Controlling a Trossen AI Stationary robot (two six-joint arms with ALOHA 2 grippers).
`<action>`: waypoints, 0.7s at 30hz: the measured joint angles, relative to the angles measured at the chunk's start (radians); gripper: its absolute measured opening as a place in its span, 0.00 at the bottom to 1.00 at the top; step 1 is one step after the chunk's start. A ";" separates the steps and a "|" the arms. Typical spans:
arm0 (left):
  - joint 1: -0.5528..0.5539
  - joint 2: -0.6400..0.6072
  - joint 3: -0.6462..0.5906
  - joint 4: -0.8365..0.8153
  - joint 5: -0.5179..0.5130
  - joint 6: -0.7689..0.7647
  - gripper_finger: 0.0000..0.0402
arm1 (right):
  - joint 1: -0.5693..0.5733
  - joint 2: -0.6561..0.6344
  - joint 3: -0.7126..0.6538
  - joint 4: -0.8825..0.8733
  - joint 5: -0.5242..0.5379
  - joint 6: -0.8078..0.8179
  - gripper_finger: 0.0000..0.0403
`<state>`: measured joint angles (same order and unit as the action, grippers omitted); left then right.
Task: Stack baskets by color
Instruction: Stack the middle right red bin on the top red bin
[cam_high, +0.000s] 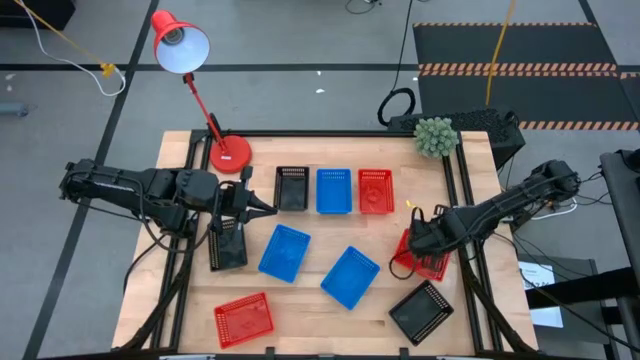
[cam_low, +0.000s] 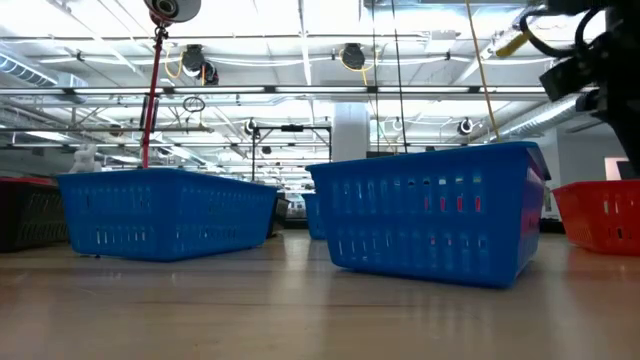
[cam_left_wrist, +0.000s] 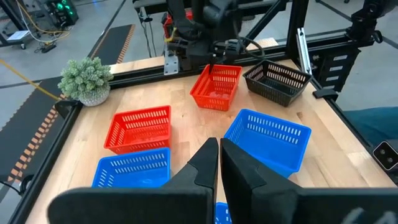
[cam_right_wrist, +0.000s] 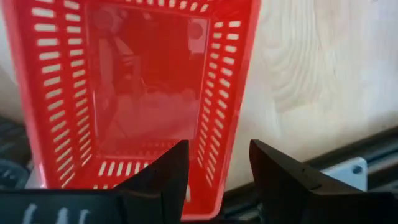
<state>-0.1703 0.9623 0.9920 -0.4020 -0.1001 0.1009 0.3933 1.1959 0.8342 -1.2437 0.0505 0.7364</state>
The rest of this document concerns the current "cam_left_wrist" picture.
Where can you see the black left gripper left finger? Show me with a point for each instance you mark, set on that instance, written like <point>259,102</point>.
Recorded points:
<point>174,205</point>

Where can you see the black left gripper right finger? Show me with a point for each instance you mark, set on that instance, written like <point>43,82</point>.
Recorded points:
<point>264,202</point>

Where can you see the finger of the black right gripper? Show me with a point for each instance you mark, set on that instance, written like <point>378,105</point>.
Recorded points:
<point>211,67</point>

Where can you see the red plastic basket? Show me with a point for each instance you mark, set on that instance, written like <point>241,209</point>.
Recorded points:
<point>140,138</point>
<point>217,93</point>

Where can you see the blue plastic basket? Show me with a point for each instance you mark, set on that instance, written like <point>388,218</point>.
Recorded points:
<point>222,215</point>
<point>133,174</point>
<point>267,146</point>

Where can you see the black plastic basket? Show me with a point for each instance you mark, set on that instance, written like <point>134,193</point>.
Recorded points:
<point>276,87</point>

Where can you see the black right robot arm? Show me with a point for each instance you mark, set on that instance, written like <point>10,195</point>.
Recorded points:
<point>186,18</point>

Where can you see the black orange-striped floor mat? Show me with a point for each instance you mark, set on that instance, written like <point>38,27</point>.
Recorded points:
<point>28,130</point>
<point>112,43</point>

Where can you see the silver aluminium bar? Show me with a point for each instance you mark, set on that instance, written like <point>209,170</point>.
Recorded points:
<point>303,51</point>

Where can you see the green succulent in white pot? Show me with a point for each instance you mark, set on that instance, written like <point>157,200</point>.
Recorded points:
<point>85,77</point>

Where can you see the black box with white labels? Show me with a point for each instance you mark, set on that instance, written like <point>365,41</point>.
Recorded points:
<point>335,70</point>

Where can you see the teal fabric seat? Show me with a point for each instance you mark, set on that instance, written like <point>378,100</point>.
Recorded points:
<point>373,124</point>

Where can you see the black computer with green lights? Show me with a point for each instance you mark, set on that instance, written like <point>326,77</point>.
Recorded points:
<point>63,12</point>

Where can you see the black power strip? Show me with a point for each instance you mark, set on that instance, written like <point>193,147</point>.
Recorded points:
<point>48,47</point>

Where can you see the black mounted device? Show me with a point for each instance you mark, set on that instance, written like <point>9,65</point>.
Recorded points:
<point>365,21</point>

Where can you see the white paper sheet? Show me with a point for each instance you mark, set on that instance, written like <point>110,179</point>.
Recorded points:
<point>18,35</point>

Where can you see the silver metal bracket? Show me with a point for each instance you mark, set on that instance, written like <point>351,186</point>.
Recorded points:
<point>171,63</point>

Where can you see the black aluminium table frame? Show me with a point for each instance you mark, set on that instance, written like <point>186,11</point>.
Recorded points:
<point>140,77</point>

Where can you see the black depth camera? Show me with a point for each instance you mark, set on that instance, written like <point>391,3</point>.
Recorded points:
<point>387,155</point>

